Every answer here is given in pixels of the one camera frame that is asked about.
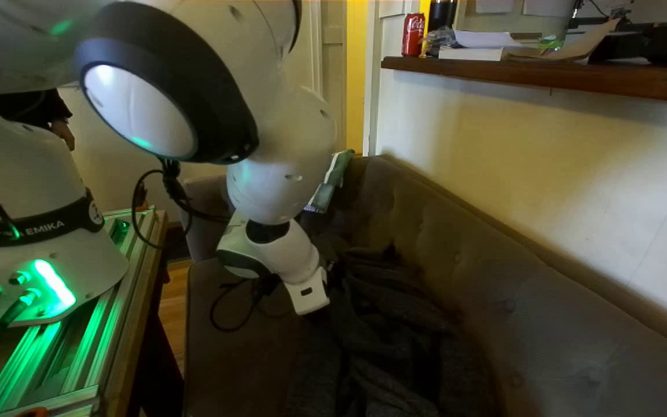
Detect dark grey knitted blanket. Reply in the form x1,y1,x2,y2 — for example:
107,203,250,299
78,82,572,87
283,248,505,417

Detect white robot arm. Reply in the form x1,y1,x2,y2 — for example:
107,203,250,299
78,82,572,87
0,0,334,330

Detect red soda can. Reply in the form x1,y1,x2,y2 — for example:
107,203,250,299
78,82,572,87
401,14,423,59

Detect stack of papers and books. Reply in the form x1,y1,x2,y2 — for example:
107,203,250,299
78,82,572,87
438,20,618,64

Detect grey tufted sofa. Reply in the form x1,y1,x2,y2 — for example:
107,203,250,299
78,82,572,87
184,157,667,417

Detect aluminium robot mounting table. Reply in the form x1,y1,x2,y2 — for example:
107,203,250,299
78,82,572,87
0,209,166,417

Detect wooden counter shelf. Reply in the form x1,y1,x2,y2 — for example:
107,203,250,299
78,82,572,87
379,55,667,102

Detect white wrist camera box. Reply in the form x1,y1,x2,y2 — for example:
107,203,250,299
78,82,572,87
285,267,328,315

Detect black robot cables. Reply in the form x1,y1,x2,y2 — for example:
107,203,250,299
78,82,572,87
130,157,283,336

